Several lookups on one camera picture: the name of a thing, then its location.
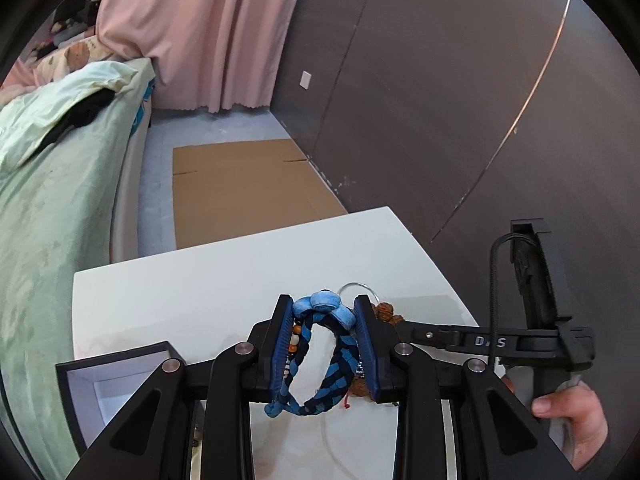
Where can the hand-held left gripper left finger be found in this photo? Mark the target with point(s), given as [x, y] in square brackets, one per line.
[280, 350]

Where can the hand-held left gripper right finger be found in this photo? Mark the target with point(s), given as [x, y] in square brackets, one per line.
[372, 355]

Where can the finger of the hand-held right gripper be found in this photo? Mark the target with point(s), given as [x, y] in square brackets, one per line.
[430, 335]

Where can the silver bangle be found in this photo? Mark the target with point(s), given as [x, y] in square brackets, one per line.
[358, 283]

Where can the black jewelry box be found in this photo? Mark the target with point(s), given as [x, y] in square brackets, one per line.
[100, 395]

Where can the person's right hand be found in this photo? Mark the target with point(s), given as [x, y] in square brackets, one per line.
[575, 415]

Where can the flat cardboard sheet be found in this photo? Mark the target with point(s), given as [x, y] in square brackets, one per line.
[240, 195]

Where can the white bed mattress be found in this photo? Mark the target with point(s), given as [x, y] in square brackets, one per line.
[132, 185]

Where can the bed with green blanket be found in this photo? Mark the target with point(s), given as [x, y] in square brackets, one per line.
[50, 260]

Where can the black cloth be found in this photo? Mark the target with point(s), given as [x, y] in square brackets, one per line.
[85, 110]

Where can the pink curtain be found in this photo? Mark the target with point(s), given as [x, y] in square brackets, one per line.
[225, 35]

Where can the pale green quilt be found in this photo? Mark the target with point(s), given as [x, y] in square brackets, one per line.
[50, 105]

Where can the bear print pillow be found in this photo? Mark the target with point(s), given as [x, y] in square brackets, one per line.
[75, 55]

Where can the pink blanket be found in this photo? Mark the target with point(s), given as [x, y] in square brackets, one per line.
[17, 77]

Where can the pile of plush toys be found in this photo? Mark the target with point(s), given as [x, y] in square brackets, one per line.
[65, 35]

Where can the white wall socket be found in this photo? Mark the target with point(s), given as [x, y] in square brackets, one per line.
[305, 80]

